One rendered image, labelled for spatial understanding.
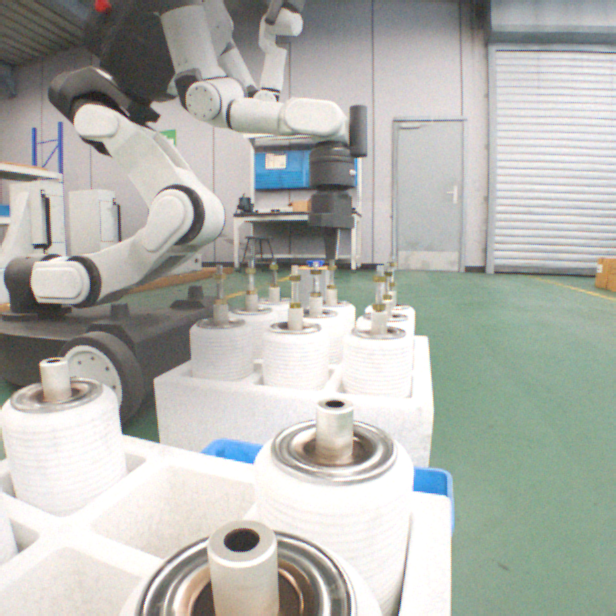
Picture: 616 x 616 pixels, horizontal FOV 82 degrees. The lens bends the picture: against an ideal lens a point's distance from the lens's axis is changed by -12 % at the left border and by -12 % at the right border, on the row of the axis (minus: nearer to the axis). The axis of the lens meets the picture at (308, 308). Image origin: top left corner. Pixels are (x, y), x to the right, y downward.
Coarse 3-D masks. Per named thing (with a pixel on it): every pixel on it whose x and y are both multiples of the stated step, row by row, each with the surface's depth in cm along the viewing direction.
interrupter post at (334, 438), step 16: (320, 400) 23; (336, 400) 23; (320, 416) 22; (336, 416) 22; (352, 416) 22; (320, 432) 22; (336, 432) 22; (352, 432) 23; (320, 448) 23; (336, 448) 22
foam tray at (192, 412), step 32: (416, 352) 70; (160, 384) 56; (192, 384) 55; (224, 384) 54; (256, 384) 57; (416, 384) 54; (160, 416) 57; (192, 416) 55; (224, 416) 54; (256, 416) 52; (288, 416) 51; (384, 416) 48; (416, 416) 47; (192, 448) 56; (416, 448) 47
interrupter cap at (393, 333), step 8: (352, 328) 56; (360, 328) 56; (368, 328) 56; (392, 328) 56; (400, 328) 55; (360, 336) 52; (368, 336) 51; (376, 336) 51; (384, 336) 51; (392, 336) 51; (400, 336) 51
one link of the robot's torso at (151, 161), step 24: (96, 120) 88; (120, 120) 87; (120, 144) 88; (144, 144) 89; (168, 144) 98; (144, 168) 91; (168, 168) 89; (144, 192) 92; (192, 192) 87; (216, 216) 95; (192, 240) 91
